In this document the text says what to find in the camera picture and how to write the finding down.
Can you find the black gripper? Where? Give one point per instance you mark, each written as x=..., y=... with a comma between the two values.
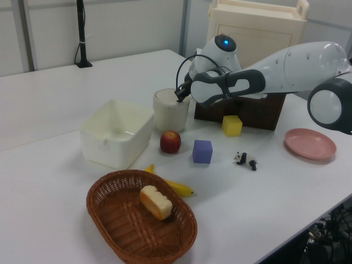
x=187, y=87

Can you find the white ceramic cup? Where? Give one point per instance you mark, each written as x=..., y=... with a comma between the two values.
x=170, y=112

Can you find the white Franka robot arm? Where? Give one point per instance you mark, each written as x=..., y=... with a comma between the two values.
x=288, y=71

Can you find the red apple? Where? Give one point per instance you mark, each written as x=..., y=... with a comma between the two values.
x=170, y=142

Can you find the yellow foam cube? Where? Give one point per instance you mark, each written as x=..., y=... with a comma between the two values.
x=232, y=126

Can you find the purple foam cube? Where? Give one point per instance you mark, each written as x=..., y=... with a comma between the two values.
x=202, y=152

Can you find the white rectangular plastic bin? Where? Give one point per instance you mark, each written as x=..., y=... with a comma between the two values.
x=115, y=137

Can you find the dark wooden drawer box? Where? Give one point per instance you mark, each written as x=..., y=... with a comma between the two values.
x=258, y=112

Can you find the black white panda figurine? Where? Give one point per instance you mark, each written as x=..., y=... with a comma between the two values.
x=246, y=160

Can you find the yellow banana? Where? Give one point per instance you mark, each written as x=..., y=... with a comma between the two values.
x=180, y=188

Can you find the cream toy kitchen cabinet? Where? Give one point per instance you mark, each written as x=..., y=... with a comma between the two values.
x=255, y=30

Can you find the bread piece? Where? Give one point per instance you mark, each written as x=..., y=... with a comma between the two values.
x=156, y=202

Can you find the black pole stand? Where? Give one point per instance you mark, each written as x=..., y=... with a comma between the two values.
x=81, y=33

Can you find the pink plate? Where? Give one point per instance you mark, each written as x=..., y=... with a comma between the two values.
x=310, y=143

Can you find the brown wicker basket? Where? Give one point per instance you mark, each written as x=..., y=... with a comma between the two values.
x=123, y=231

